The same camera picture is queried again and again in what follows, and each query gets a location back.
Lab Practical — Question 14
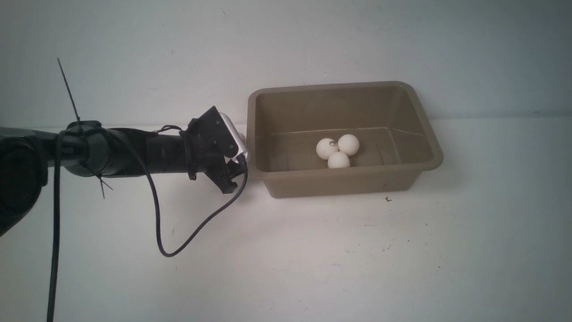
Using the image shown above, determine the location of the tan plastic bin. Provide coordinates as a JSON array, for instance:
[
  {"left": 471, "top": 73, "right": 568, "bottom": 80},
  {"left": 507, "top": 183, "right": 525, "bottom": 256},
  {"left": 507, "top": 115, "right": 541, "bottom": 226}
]
[{"left": 246, "top": 81, "right": 444, "bottom": 199}]

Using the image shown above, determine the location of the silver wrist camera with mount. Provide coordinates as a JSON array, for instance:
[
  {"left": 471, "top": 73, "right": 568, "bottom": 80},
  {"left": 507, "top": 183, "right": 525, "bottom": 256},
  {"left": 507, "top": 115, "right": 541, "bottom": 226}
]
[{"left": 185, "top": 106, "right": 248, "bottom": 163}]

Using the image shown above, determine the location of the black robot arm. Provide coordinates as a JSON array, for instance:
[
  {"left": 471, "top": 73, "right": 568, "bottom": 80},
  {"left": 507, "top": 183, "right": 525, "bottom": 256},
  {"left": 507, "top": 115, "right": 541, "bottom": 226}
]
[{"left": 1, "top": 119, "right": 247, "bottom": 234}]

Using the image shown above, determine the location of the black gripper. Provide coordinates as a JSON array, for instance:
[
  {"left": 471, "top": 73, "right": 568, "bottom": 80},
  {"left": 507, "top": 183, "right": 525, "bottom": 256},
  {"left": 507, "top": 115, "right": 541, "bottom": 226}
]
[{"left": 183, "top": 139, "right": 247, "bottom": 194}]

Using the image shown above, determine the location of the black zip tie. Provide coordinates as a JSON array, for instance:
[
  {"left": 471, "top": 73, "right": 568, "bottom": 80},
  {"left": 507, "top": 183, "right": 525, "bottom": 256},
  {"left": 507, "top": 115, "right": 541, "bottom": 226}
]
[{"left": 56, "top": 57, "right": 113, "bottom": 200}]

